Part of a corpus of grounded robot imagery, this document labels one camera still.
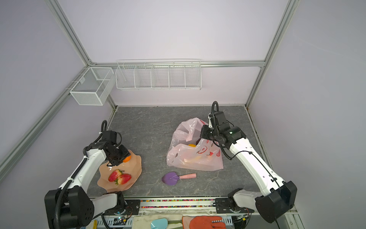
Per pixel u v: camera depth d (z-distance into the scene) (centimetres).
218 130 55
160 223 70
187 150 74
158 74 103
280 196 38
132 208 72
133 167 87
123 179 79
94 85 98
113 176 81
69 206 39
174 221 69
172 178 83
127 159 81
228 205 71
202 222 69
